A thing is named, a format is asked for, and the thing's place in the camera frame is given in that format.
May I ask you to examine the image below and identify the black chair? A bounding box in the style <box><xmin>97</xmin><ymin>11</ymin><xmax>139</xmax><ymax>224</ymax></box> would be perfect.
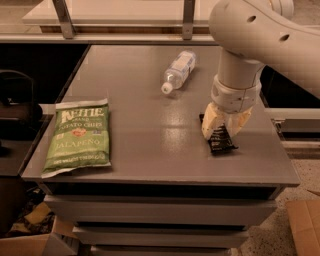
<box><xmin>0</xmin><ymin>69</ymin><xmax>43</xmax><ymax>141</ymax></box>

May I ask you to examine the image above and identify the grey drawer cabinet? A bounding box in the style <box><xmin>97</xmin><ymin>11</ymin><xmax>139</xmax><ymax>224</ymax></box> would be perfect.
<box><xmin>23</xmin><ymin>46</ymin><xmax>299</xmax><ymax>256</ymax></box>

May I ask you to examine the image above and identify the cardboard box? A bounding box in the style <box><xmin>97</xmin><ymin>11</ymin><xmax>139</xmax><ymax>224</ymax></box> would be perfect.
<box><xmin>0</xmin><ymin>217</ymin><xmax>80</xmax><ymax>256</ymax></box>
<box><xmin>286</xmin><ymin>200</ymin><xmax>320</xmax><ymax>256</ymax></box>

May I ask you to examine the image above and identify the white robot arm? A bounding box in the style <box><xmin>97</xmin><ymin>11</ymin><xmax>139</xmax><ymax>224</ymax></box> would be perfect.
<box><xmin>202</xmin><ymin>0</ymin><xmax>320</xmax><ymax>139</ymax></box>

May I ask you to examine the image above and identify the clear plastic water bottle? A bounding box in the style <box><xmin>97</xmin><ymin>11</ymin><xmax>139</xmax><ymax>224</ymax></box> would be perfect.
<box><xmin>161</xmin><ymin>51</ymin><xmax>196</xmax><ymax>94</ymax></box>

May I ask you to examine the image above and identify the cardboard box right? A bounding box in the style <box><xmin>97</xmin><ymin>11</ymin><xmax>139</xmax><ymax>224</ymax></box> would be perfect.
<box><xmin>286</xmin><ymin>200</ymin><xmax>320</xmax><ymax>256</ymax></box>

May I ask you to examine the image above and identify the black rxbar chocolate bar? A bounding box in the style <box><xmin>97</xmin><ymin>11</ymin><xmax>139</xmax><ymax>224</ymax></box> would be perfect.
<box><xmin>205</xmin><ymin>123</ymin><xmax>237</xmax><ymax>155</ymax></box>

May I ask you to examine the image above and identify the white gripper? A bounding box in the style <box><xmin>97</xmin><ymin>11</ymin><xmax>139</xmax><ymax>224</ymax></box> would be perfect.
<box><xmin>201</xmin><ymin>76</ymin><xmax>261</xmax><ymax>140</ymax></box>

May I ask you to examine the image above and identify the green jalapeno chip bag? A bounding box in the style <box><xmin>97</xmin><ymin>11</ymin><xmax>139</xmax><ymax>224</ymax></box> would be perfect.
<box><xmin>41</xmin><ymin>98</ymin><xmax>111</xmax><ymax>178</ymax></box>

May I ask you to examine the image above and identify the metal railing frame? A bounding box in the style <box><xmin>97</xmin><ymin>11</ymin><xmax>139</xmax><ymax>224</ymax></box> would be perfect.
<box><xmin>0</xmin><ymin>0</ymin><xmax>217</xmax><ymax>46</ymax></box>

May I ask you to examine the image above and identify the cardboard box left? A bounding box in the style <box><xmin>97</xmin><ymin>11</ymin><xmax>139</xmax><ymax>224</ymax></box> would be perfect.
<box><xmin>0</xmin><ymin>217</ymin><xmax>80</xmax><ymax>256</ymax></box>

